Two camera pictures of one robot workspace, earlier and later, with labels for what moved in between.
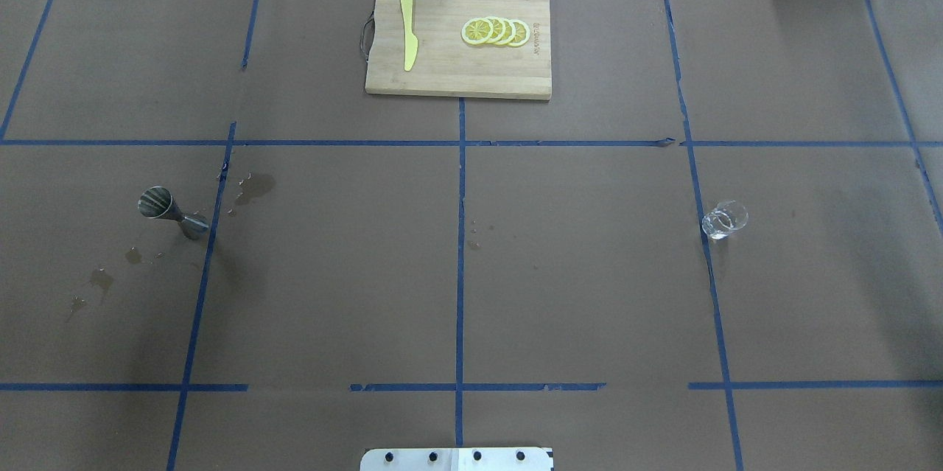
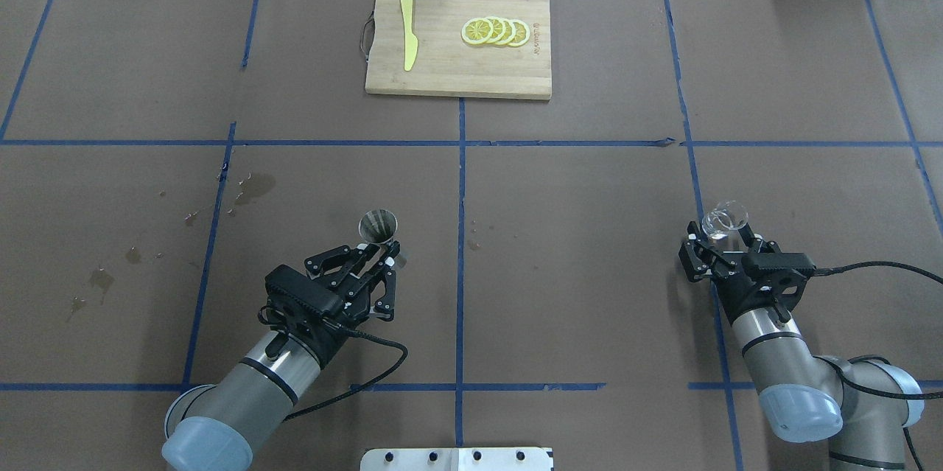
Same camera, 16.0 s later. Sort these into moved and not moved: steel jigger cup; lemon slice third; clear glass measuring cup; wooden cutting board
Moved: steel jigger cup
Not moved: lemon slice third; wooden cutting board; clear glass measuring cup
